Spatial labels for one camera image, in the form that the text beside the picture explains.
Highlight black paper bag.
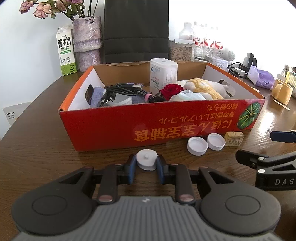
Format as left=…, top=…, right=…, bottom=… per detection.
left=104, top=0, right=169, bottom=64

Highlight white wrap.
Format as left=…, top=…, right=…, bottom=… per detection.
left=170, top=90, right=206, bottom=102

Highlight pink black hair tie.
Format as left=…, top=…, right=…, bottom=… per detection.
left=144, top=93, right=162, bottom=102

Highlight black adapter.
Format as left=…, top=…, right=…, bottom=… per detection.
left=243, top=53, right=258, bottom=67

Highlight white jar lid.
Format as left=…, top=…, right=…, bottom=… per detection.
left=206, top=133, right=226, bottom=151
left=187, top=137, right=208, bottom=156

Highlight white round tin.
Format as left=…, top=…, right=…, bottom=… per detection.
left=210, top=57, right=228, bottom=70

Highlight red rose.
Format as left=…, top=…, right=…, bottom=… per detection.
left=159, top=84, right=184, bottom=102

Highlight purple cloth pouch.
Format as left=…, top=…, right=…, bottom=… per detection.
left=90, top=86, right=146, bottom=108

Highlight pack of water bottles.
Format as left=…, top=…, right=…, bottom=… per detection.
left=179, top=21, right=225, bottom=50

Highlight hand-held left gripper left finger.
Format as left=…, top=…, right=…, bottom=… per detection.
left=59, top=154, right=137, bottom=205

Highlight cotton swab box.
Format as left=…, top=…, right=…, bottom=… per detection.
left=149, top=58, right=178, bottom=93

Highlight clear snack container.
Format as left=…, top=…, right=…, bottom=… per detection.
left=168, top=39, right=195, bottom=62

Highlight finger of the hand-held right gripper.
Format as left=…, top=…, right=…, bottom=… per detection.
left=235, top=149, right=296, bottom=174
left=270, top=130, right=296, bottom=143

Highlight paper strip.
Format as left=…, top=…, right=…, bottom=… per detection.
left=273, top=98, right=290, bottom=111

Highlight grey round container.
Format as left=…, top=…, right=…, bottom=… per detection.
left=113, top=94, right=133, bottom=105

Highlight yellow mug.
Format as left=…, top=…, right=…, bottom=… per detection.
left=271, top=78, right=294, bottom=105

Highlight yellow white plush toy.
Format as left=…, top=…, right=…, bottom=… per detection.
left=177, top=78, right=229, bottom=100

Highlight white round device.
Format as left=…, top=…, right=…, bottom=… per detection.
left=223, top=50, right=236, bottom=62

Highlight clear glass cup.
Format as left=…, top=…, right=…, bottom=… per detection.
left=193, top=44, right=212, bottom=62

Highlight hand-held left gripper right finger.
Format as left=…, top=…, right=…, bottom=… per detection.
left=156, top=155, right=232, bottom=205

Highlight purple tissue pack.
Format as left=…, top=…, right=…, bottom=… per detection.
left=247, top=65, right=275, bottom=90

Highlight white labelled box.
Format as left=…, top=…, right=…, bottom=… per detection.
left=3, top=102, right=33, bottom=126

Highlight purple textured vase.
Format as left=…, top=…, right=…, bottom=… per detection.
left=72, top=16, right=102, bottom=72

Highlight navy case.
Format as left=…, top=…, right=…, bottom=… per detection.
left=85, top=84, right=94, bottom=105

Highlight black cable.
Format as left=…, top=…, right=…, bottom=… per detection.
left=97, top=83, right=145, bottom=107

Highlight dried pink flowers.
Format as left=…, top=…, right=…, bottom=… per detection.
left=19, top=0, right=97, bottom=20

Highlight white knob lid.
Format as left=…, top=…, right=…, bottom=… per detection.
left=136, top=149, right=158, bottom=171

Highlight white power adapter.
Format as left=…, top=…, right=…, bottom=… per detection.
left=229, top=67, right=246, bottom=77

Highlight small beige cube box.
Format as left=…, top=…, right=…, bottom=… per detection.
left=225, top=131, right=244, bottom=146

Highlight white green milk carton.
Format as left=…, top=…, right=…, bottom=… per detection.
left=56, top=25, right=77, bottom=76

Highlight red cardboard box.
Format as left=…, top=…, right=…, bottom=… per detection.
left=58, top=61, right=266, bottom=152

